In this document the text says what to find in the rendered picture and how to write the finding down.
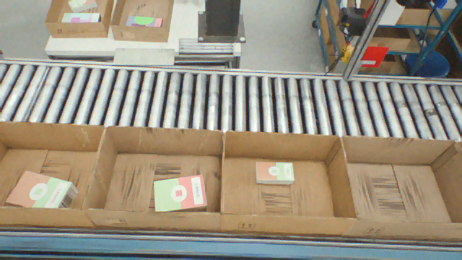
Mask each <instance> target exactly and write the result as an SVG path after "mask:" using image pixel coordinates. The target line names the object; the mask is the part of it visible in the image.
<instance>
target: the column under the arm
mask: <svg viewBox="0 0 462 260"><path fill-rule="evenodd" d="M240 4H241V0H204V11H198V39H197V42H198V43H246V39H245V25H244V19H243V12H241V11H240Z"/></svg>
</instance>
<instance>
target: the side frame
mask: <svg viewBox="0 0 462 260"><path fill-rule="evenodd" d="M0 256H5V257H27V258H51V259H120V260H462V252H457V251H423V250H401V249H378V248H358V247H335V246H292V245H289V244H270V243H228V242H205V241H183V240H140V239H134V240H119V239H96V238H54V237H32V236H24V237H9V236H0Z"/></svg>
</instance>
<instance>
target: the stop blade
mask: <svg viewBox="0 0 462 260"><path fill-rule="evenodd" d="M49 74H50V69H47V72H46V73H45V76H44V78H43V81H42V82H41V84H40V87H39V89H38V92H37V94H36V96H35V98H34V100H33V102H32V103H31V105H30V108H29V110H28V112H27V115H26V117H25V119H24V122H28V120H29V118H30V114H31V113H32V111H33V110H34V107H35V105H36V103H37V101H38V98H39V96H40V94H41V92H42V89H43V87H44V85H45V82H46V80H47V78H48V75H49Z"/></svg>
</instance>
